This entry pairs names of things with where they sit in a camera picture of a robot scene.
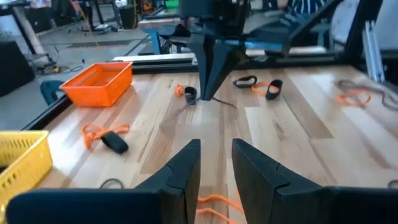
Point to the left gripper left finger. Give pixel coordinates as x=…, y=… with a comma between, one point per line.
x=174, y=193

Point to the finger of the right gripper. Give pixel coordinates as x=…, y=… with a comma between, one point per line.
x=203, y=62
x=225, y=65

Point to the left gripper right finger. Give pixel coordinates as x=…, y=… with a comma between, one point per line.
x=264, y=193

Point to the thin black rubber band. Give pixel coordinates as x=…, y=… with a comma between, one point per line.
x=224, y=102
x=388, y=101
x=104, y=182

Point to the orange plastic basket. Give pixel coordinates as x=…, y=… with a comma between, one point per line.
x=93, y=93

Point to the blue workbench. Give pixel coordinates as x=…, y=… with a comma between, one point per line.
x=155, y=40

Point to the yellow black hazard strip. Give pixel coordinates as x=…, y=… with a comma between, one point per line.
x=99, y=45

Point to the silver aluminium extrusion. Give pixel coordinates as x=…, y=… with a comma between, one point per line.
x=373, y=53

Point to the yellow plastic basket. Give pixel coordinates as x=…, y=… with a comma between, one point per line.
x=25, y=168

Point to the black table clamp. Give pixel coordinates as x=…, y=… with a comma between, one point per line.
x=49, y=90

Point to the black cabinet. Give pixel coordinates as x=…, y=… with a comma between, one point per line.
x=15, y=68

